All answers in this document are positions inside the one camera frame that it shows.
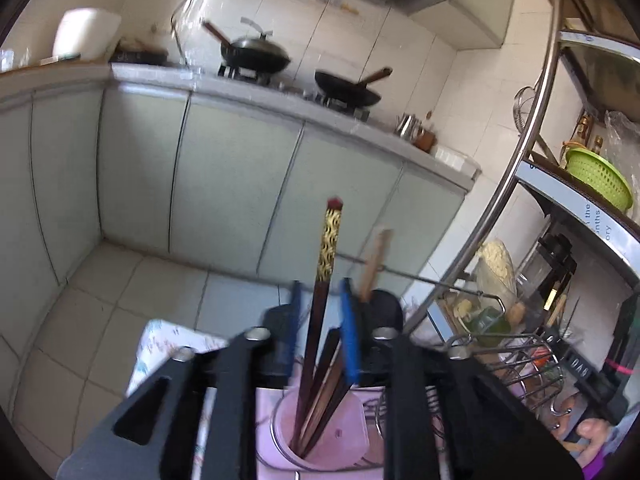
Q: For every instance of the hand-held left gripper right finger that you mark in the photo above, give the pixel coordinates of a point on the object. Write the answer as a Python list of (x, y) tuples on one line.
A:
[(350, 340)]

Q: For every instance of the stainless steel shelf rack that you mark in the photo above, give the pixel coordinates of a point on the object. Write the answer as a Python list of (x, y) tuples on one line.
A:
[(530, 125)]

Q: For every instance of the dark round pan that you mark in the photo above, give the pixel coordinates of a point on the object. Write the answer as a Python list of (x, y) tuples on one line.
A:
[(140, 56)]

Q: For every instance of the gold patterned dark chopstick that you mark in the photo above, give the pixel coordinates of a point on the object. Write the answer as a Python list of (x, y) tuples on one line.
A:
[(330, 240)]

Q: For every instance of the patterned white tablecloth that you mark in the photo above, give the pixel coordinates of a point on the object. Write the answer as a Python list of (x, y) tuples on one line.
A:
[(160, 350)]

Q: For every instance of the person's purple clothing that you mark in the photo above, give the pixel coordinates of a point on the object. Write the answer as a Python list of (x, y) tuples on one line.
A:
[(592, 467)]

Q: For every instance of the black frying pan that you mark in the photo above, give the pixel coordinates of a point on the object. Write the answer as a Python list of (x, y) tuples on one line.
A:
[(347, 91)]

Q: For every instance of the person's right hand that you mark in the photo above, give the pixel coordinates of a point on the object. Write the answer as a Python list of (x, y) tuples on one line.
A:
[(595, 430)]

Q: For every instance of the white container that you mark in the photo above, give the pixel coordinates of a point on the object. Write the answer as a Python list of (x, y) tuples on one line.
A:
[(455, 157)]

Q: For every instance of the black wok with lid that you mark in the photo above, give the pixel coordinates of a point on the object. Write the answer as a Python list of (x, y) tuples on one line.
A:
[(257, 52)]

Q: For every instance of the gas stove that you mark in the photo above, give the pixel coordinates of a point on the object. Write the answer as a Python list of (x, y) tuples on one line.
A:
[(300, 91)]

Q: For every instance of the white rice cooker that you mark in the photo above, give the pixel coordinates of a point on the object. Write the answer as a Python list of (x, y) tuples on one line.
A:
[(85, 32)]

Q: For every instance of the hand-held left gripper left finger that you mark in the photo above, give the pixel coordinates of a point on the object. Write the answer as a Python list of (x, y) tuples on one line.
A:
[(296, 310)]

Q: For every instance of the dark brown chopstick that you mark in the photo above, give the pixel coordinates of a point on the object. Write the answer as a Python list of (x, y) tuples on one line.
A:
[(325, 355), (336, 390)]

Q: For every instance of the pink drainer tray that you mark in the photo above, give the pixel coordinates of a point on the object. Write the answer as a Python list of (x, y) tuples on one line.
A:
[(264, 425)]

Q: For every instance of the grey kitchen counter cabinet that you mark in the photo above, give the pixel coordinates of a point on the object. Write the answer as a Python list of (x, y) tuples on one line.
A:
[(230, 170)]

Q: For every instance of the clear plastic bag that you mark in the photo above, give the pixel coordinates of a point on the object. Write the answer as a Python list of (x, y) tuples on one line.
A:
[(622, 140)]

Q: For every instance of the wall cabinet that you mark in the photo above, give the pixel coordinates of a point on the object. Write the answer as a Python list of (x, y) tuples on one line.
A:
[(470, 5)]

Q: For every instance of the pink utensil holder cup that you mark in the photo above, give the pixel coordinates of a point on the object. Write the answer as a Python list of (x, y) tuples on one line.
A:
[(340, 440)]

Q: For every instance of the small metal kettle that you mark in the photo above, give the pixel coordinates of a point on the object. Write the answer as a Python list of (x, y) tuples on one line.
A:
[(407, 126)]

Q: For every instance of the small brown pot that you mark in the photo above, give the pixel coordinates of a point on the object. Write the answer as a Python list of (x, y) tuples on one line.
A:
[(426, 141)]

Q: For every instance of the bag of pale noodles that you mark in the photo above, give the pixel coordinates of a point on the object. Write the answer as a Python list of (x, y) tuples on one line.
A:
[(496, 267)]

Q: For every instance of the green plastic basket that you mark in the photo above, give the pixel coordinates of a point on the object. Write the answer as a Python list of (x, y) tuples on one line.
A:
[(597, 180)]

